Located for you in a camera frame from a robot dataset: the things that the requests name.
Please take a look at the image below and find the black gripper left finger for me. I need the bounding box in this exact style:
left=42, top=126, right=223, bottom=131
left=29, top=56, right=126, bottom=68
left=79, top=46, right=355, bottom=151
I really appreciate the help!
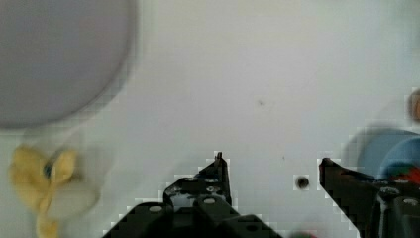
left=103, top=152, right=282, bottom=238

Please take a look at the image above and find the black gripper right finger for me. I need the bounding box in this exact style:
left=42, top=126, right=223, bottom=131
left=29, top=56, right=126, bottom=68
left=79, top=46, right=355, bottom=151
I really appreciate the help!
left=319, top=158, right=420, bottom=238

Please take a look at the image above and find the red strawberry in cup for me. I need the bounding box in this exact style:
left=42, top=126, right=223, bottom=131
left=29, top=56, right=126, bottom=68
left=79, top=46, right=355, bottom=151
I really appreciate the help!
left=390, top=165, right=420, bottom=184

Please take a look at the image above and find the blue cup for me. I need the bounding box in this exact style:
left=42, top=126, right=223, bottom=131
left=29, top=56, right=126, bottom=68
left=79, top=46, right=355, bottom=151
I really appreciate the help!
left=341, top=127, right=420, bottom=179

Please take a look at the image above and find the toy orange half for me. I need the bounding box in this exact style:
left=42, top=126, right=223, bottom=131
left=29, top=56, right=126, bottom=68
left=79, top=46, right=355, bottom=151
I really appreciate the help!
left=407, top=90, right=420, bottom=122

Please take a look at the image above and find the round lilac plate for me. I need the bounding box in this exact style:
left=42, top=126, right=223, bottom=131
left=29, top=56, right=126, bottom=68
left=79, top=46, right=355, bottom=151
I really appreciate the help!
left=0, top=0, right=138, bottom=129

